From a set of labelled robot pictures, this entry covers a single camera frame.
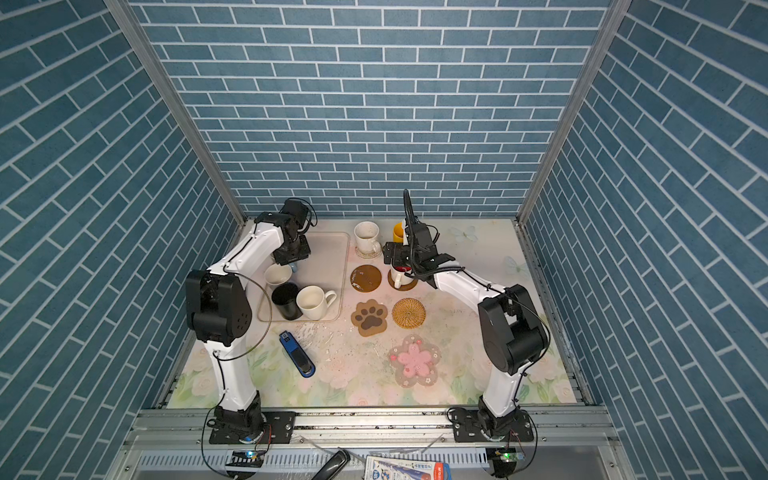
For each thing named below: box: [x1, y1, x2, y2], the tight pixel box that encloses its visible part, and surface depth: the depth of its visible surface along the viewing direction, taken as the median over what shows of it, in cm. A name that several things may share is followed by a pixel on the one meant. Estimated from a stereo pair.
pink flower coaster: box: [388, 334, 441, 388], surface depth 86 cm
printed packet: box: [364, 456, 452, 480], surface depth 69 cm
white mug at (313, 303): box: [295, 285, 337, 321], surface depth 91 cm
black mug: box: [271, 282, 303, 321], surface depth 92 cm
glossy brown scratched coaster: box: [350, 264, 382, 293], surface depth 104 cm
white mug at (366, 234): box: [354, 220, 382, 255], surface depth 107 cm
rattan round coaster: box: [392, 297, 427, 329], surface depth 96 cm
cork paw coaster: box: [350, 299, 388, 337], surface depth 95 cm
